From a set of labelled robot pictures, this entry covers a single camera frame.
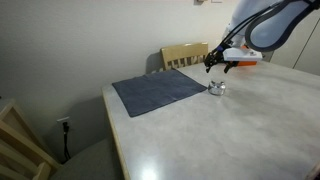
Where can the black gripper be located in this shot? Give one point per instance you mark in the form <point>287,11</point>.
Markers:
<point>222,46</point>

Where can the silver round container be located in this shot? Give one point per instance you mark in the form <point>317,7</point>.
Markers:
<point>216,91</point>

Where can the orange cardboard box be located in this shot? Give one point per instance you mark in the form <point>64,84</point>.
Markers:
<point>248,63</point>

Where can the light wooden chair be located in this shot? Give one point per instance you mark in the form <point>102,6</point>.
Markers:
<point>183,50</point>
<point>20,146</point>

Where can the blue-grey cloth mat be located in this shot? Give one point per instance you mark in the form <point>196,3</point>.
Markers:
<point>156,90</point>

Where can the white cabinet door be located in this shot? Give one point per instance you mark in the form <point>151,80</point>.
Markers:
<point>300,56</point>

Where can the white wall outlet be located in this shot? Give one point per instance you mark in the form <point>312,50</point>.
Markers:
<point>60,120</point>

